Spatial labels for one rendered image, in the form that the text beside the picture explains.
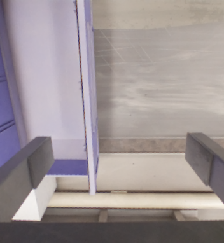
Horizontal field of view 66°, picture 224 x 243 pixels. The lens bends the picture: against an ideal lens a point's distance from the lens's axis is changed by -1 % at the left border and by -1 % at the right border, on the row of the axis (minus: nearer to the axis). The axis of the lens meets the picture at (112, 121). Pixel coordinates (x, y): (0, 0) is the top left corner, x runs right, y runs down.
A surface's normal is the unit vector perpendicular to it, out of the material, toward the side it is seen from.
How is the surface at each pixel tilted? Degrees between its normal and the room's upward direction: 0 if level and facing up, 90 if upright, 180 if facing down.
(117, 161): 0
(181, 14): 0
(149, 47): 0
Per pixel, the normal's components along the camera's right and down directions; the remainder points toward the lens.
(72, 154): -0.04, -0.16
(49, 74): -0.04, 0.33
